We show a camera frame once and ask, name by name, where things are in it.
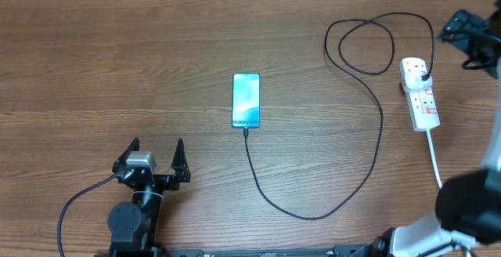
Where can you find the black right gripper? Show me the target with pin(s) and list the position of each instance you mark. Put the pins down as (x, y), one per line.
(467, 27)

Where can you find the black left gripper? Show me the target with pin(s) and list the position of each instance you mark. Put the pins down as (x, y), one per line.
(171, 182)

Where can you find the blue Galaxy smartphone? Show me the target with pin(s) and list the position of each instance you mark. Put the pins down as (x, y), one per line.
(246, 100)

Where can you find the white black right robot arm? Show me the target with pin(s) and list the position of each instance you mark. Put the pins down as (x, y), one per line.
(467, 208)

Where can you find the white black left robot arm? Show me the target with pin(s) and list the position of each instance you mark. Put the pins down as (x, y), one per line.
(133, 224)

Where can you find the white charger plug adapter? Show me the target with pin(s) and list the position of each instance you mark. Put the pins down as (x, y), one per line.
(413, 81)

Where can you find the white power strip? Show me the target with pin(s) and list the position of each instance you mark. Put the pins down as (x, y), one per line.
(422, 107)

